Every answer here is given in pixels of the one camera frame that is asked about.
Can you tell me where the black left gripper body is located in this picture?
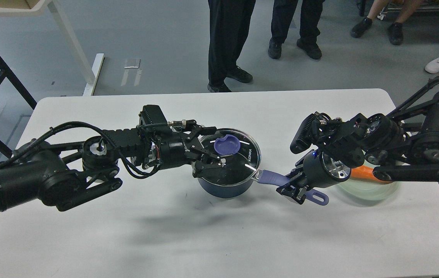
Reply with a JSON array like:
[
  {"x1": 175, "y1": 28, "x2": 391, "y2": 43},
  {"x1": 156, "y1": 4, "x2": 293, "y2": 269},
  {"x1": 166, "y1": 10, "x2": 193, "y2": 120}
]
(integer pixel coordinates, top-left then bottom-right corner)
[{"x1": 151, "y1": 129, "x2": 197, "y2": 170}]

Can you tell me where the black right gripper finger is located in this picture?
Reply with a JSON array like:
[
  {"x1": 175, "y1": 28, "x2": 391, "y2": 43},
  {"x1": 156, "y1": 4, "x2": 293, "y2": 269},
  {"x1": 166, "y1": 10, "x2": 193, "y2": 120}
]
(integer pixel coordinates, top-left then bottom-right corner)
[
  {"x1": 286, "y1": 167, "x2": 306, "y2": 185},
  {"x1": 276, "y1": 180, "x2": 314, "y2": 205}
]

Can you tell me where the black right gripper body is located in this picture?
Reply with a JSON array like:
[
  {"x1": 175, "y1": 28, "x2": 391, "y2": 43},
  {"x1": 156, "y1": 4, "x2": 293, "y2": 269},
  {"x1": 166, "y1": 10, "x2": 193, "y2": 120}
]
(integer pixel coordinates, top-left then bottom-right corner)
[{"x1": 296, "y1": 150, "x2": 351, "y2": 188}]

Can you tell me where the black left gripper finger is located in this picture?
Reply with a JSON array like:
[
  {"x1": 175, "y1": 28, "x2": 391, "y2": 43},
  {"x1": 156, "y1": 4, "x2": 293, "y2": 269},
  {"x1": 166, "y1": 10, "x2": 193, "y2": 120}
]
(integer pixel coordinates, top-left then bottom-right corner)
[
  {"x1": 190, "y1": 149, "x2": 228, "y2": 178},
  {"x1": 172, "y1": 119, "x2": 217, "y2": 144}
]

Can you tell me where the blue saucepan with handle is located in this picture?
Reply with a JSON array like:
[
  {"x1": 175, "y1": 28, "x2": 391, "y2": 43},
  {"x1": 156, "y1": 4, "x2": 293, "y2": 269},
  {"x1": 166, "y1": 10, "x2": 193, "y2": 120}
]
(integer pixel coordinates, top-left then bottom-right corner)
[{"x1": 194, "y1": 128, "x2": 329, "y2": 206}]

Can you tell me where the glass pot lid blue knob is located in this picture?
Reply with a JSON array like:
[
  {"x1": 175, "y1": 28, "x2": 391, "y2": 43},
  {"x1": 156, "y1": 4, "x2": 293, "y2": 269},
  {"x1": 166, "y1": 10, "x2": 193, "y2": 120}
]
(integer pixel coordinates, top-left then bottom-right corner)
[{"x1": 200, "y1": 128, "x2": 261, "y2": 186}]

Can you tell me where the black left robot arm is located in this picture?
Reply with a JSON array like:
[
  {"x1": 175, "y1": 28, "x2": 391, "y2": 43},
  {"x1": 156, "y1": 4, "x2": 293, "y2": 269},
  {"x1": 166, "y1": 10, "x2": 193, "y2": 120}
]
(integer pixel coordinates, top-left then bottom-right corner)
[{"x1": 0, "y1": 105, "x2": 226, "y2": 212}]

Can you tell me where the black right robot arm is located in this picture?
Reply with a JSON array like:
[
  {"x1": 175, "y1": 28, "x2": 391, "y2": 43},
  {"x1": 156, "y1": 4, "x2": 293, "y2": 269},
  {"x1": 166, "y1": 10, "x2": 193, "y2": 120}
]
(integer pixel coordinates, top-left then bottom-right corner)
[{"x1": 276, "y1": 76, "x2": 439, "y2": 205}]

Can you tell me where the orange toy carrot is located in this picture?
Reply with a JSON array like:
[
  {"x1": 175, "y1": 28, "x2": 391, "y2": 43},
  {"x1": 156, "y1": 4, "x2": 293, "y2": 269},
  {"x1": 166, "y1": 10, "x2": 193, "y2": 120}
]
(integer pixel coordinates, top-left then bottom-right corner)
[{"x1": 350, "y1": 165, "x2": 393, "y2": 185}]

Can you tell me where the pale green plate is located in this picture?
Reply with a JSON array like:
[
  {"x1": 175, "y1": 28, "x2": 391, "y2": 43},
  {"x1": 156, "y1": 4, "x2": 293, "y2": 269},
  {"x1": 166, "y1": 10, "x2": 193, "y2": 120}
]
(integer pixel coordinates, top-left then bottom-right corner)
[{"x1": 338, "y1": 161, "x2": 401, "y2": 201}]

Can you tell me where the person in black trousers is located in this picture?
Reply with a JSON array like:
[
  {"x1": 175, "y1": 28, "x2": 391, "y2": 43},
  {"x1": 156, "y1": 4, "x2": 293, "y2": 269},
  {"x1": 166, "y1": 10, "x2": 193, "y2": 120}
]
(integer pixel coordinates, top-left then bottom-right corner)
[
  {"x1": 207, "y1": 0, "x2": 255, "y2": 93},
  {"x1": 268, "y1": 0, "x2": 326, "y2": 61}
]

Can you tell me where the person with bare legs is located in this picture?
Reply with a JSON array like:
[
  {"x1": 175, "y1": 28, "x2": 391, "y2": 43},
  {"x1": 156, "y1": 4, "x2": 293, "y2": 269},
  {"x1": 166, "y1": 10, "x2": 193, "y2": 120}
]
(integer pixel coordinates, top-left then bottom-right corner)
[{"x1": 350, "y1": 0, "x2": 424, "y2": 46}]

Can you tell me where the white desk with leg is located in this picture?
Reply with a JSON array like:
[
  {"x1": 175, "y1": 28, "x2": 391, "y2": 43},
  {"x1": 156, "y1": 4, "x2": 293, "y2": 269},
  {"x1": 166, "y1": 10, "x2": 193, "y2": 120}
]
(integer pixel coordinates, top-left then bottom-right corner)
[{"x1": 0, "y1": 0, "x2": 105, "y2": 97}]

